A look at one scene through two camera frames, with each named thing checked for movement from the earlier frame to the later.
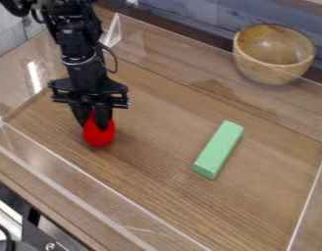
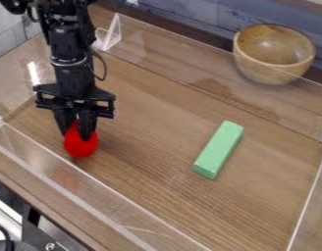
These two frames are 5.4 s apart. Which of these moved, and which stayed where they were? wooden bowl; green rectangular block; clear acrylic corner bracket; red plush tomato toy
Moved: red plush tomato toy
Stayed: green rectangular block; clear acrylic corner bracket; wooden bowl
